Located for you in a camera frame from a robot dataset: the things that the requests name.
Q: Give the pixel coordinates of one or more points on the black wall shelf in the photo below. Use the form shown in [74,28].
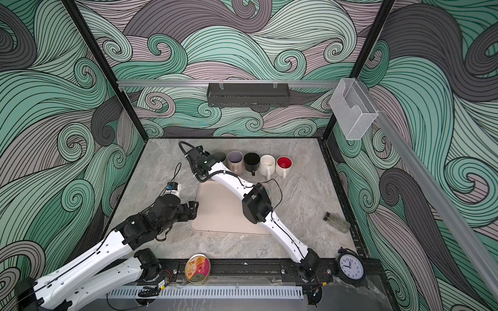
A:
[248,95]

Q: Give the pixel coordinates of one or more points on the white slotted cable duct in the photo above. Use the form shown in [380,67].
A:
[231,292]

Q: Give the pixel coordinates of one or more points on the beige rectangular tray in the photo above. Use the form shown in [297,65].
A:
[221,211]

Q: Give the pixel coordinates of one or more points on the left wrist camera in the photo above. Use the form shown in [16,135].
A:
[173,188]

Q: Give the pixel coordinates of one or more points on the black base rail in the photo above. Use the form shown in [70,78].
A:
[282,269]

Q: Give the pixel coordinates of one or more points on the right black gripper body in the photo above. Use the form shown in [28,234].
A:
[198,170]

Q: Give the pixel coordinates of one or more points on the aluminium rail wall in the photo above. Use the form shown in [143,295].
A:
[178,83]
[400,136]

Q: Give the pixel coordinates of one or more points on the pink upside-down mug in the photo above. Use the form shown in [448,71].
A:
[235,162]

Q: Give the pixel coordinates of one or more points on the grey upside-down mug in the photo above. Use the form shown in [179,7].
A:
[221,156]

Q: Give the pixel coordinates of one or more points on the small clear bottle black cap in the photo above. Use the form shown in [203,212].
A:
[334,220]

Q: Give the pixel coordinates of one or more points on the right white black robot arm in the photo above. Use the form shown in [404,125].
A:
[256,204]

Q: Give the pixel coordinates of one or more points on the aluminium rail back wall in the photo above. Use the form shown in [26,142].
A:
[178,83]

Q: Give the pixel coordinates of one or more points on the aluminium rail right wall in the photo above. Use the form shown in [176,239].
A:
[400,136]

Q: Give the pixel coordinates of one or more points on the black round wall clock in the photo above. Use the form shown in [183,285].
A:
[350,268]

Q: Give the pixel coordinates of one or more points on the clear acrylic wall holder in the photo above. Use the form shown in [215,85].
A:
[353,106]

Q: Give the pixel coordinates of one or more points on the cream mug red inside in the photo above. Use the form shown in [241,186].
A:
[283,166]

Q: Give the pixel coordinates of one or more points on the round colourful tin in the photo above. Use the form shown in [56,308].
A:
[197,269]

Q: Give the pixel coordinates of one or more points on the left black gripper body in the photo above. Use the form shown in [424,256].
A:
[180,215]

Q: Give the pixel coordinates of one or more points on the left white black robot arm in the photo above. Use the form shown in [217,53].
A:
[115,261]

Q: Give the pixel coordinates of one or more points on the black mug white base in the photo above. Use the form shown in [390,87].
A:
[251,162]

